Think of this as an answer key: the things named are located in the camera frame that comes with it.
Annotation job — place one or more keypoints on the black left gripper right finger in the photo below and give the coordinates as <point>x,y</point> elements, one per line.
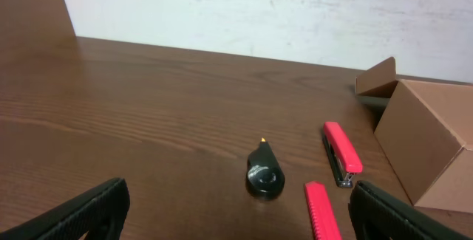
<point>375,214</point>

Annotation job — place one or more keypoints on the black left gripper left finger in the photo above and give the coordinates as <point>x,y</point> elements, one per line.
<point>98,213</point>

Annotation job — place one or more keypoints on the red utility knife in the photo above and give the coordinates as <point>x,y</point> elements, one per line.
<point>321,213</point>

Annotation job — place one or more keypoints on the brown cardboard box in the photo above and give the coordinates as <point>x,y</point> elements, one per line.
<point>425,132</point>

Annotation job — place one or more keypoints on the black correction tape dispenser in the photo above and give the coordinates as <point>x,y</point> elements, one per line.
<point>264,178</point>

